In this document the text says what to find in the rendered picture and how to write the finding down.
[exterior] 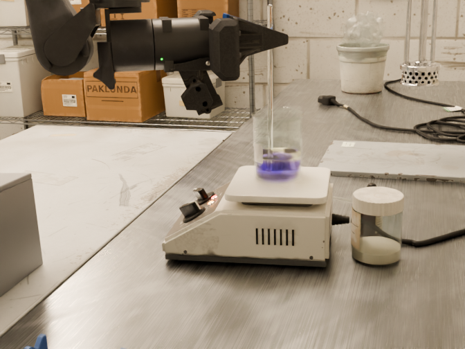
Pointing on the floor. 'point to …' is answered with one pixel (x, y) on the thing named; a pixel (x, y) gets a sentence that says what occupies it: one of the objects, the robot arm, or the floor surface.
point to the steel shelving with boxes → (176, 7)
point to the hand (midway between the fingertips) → (258, 40)
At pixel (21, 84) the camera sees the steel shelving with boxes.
